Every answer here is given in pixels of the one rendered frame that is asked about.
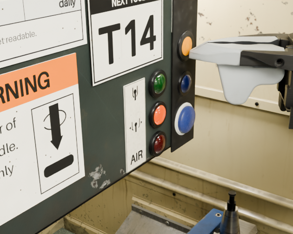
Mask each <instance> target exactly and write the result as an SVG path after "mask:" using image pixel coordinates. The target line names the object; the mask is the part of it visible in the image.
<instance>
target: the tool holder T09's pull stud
mask: <svg viewBox="0 0 293 234"><path fill-rule="evenodd" d="M228 194H229V200H228V201H227V209H228V210H235V209H236V201H235V200H234V198H235V196H236V192H235V191H232V190H231V191H229V192H228Z"/></svg>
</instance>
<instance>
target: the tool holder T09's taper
mask: <svg viewBox="0 0 293 234"><path fill-rule="evenodd" d="M218 234H240V224H239V214H238V207H237V206H236V209H235V210H228V209H227V205H226V206H225V208H224V212H223V216H222V220H221V224H220V229H219V233H218Z"/></svg>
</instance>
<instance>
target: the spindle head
mask: <svg viewBox="0 0 293 234"><path fill-rule="evenodd" d="M85 15H86V31H87V44H84V45H80V46H77V47H73V48H70V49H66V50H63V51H59V52H55V53H52V54H48V55H45V56H41V57H38V58H34V59H30V60H27V61H23V62H20V63H16V64H13V65H9V66H5V67H2V68H0V75H1V74H4V73H7V72H11V71H15V70H18V69H21V68H24V67H28V66H31V65H35V64H38V63H42V62H45V61H48V60H52V59H55V58H59V57H62V56H65V55H68V54H72V53H76V61H77V74H78V87H79V100H80V118H81V131H82V144H83V157H84V170H85V176H84V177H82V178H80V179H79V180H77V181H75V182H74V183H72V184H70V185H68V186H67V187H65V188H63V189H62V190H60V191H58V192H57V193H55V194H53V195H52V196H50V197H48V198H46V199H45V200H43V201H41V202H40V203H38V204H36V205H35V206H33V207H31V208H29V209H28V210H26V211H25V212H23V213H21V214H19V215H18V216H16V217H14V218H12V219H11V220H9V221H7V222H6V223H4V224H2V225H1V226H0V234H38V233H40V232H41V231H43V230H44V229H46V228H47V227H49V226H51V225H52V224H54V223H55V222H57V221H58V220H60V219H61V218H63V217H64V216H66V215H67V214H69V213H70V212H72V211H74V210H75V209H77V208H78V207H80V206H81V205H83V204H84V203H86V202H87V201H89V200H90V199H92V198H94V197H95V196H97V195H98V194H100V193H101V192H103V191H104V190H106V189H107V188H109V187H110V186H112V185H114V184H115V183H116V182H118V181H119V180H121V179H123V178H124V177H126V176H127V175H129V174H130V173H132V172H134V171H135V170H136V169H138V168H139V167H141V166H142V165H144V164H145V163H147V162H149V161H150V160H152V159H153V158H155V157H154V156H152V155H151V153H150V150H149V145H150V141H151V138H152V136H153V135H154V134H155V133H156V132H157V131H163V132H165V134H166V138H167V142H166V147H165V149H164V151H165V150H167V149H168V148H170V147H171V75H172V0H163V59H162V60H159V61H157V62H154V63H152V64H149V65H146V66H144V67H141V68H139V69H136V70H134V71H131V72H128V73H126V74H123V75H121V76H118V77H116V78H113V79H110V80H108V81H105V82H103V83H100V84H97V85H95V86H92V82H91V67H90V52H89V36H88V21H87V0H85ZM156 70H163V71H164V72H165V73H166V76H167V85H166V89H165V91H164V93H163V94H162V95H161V96H160V97H152V96H151V94H150V92H149V80H150V78H151V76H152V74H153V73H154V72H155V71H156ZM142 78H145V107H146V161H145V162H144V163H142V164H141V165H139V166H138V167H136V168H134V169H133V170H131V171H130V172H128V173H126V152H125V124H124V95H123V86H125V85H127V84H130V83H132V82H134V81H137V80H139V79H142ZM158 101H162V102H164V103H165V104H166V108H167V114H166V119H165V121H164V123H163V124H162V125H161V126H160V127H158V128H154V127H152V126H151V125H150V122H149V113H150V110H151V108H152V106H153V105H154V104H155V103H156V102H158Z"/></svg>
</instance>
